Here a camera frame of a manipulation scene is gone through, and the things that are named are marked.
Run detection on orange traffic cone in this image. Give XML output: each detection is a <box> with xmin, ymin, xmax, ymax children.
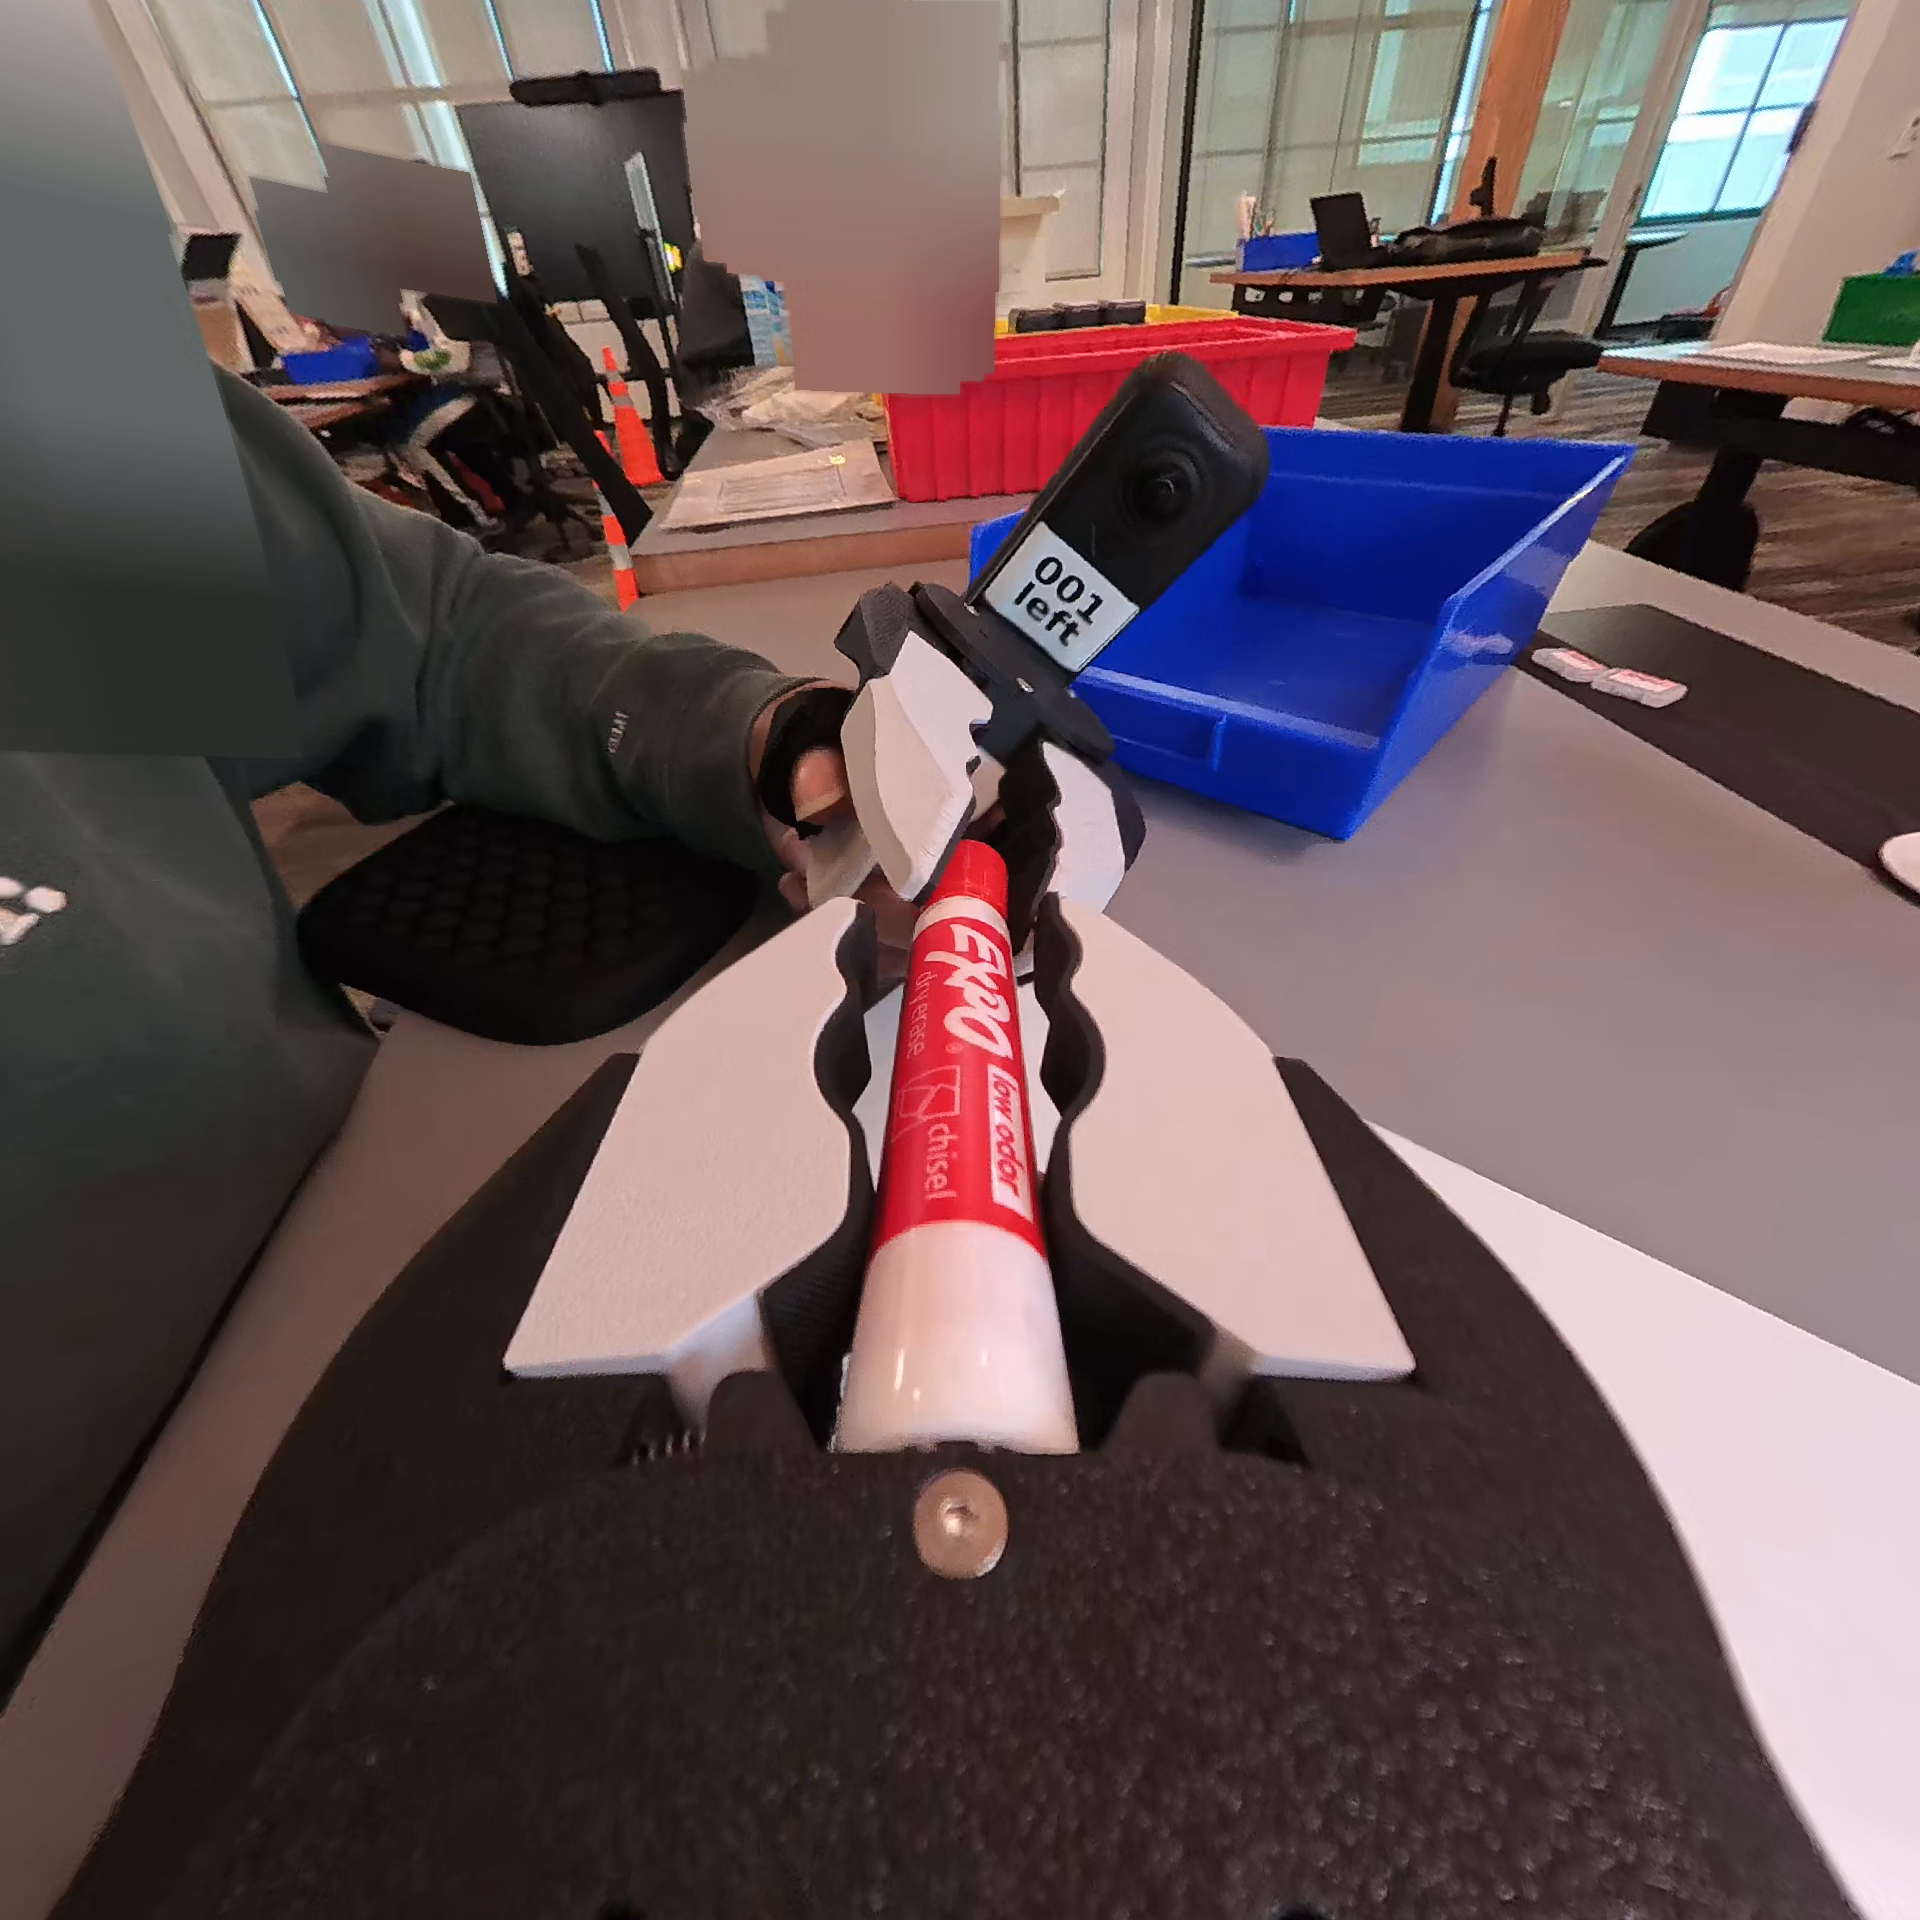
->
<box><xmin>592</xmin><ymin>434</ymin><xmax>647</xmax><ymax>613</ymax></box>
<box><xmin>599</xmin><ymin>348</ymin><xmax>668</xmax><ymax>491</ymax></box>

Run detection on pile of clear plastic bags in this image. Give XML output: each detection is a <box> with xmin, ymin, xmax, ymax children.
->
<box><xmin>717</xmin><ymin>368</ymin><xmax>889</xmax><ymax>448</ymax></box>

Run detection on wooden background desk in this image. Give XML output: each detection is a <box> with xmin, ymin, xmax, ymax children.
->
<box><xmin>1212</xmin><ymin>252</ymin><xmax>1609</xmax><ymax>437</ymax></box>
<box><xmin>1597</xmin><ymin>339</ymin><xmax>1920</xmax><ymax>597</ymax></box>
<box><xmin>630</xmin><ymin>428</ymin><xmax>1039</xmax><ymax>597</ymax></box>

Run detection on black office chair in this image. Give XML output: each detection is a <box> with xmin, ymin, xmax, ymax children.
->
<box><xmin>1448</xmin><ymin>281</ymin><xmax>1609</xmax><ymax>442</ymax></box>

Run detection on red plastic bin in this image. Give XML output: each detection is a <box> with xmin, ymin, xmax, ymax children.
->
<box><xmin>885</xmin><ymin>315</ymin><xmax>1359</xmax><ymax>505</ymax></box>

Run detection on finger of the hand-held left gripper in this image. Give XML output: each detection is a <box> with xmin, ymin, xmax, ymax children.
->
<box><xmin>991</xmin><ymin>743</ymin><xmax>1151</xmax><ymax>952</ymax></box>
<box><xmin>838</xmin><ymin>632</ymin><xmax>981</xmax><ymax>905</ymax></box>

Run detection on black bag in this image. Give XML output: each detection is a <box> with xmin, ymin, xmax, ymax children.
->
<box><xmin>1392</xmin><ymin>217</ymin><xmax>1549</xmax><ymax>267</ymax></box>

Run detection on green plastic bin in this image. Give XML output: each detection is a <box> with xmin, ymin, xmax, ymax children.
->
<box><xmin>1821</xmin><ymin>271</ymin><xmax>1920</xmax><ymax>356</ymax></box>

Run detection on black display screen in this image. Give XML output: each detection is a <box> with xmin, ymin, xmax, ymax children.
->
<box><xmin>456</xmin><ymin>87</ymin><xmax>701</xmax><ymax>305</ymax></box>

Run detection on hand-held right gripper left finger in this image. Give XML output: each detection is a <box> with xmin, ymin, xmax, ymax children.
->
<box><xmin>503</xmin><ymin>897</ymin><xmax>904</xmax><ymax>1423</ymax></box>

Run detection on blue plastic bin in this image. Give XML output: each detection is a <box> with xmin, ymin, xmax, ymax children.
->
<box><xmin>969</xmin><ymin>428</ymin><xmax>1636</xmax><ymax>841</ymax></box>

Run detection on white paper sheets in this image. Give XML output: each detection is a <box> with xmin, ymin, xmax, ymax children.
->
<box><xmin>661</xmin><ymin>448</ymin><xmax>899</xmax><ymax>530</ymax></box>

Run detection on white whiteboard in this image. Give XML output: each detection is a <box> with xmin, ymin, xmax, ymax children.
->
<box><xmin>854</xmin><ymin>983</ymin><xmax>1920</xmax><ymax>1920</ymax></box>

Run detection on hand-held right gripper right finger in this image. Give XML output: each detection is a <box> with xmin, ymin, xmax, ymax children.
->
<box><xmin>1036</xmin><ymin>891</ymin><xmax>1421</xmax><ymax>1416</ymax></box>

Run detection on person's left hand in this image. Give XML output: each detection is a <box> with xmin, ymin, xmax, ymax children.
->
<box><xmin>744</xmin><ymin>693</ymin><xmax>860</xmax><ymax>907</ymax></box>

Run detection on wooden pillar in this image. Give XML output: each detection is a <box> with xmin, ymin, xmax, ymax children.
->
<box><xmin>1409</xmin><ymin>0</ymin><xmax>1577</xmax><ymax>437</ymax></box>

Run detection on red dry erase marker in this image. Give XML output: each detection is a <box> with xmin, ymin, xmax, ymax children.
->
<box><xmin>830</xmin><ymin>897</ymin><xmax>1085</xmax><ymax>1456</ymax></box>

